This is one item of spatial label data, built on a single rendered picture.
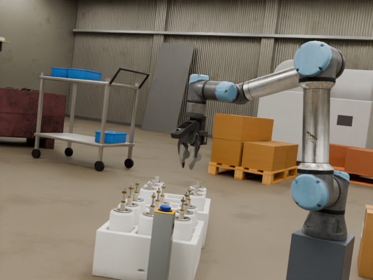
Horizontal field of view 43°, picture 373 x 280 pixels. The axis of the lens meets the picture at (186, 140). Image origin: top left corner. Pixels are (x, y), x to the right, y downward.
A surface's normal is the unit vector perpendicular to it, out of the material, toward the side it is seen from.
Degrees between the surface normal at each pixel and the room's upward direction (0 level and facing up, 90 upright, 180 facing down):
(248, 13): 90
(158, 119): 77
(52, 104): 90
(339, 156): 90
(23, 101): 90
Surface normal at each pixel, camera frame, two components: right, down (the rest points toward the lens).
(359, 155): -0.51, 0.00
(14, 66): 0.87, 0.13
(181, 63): -0.45, -0.21
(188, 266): -0.11, 0.06
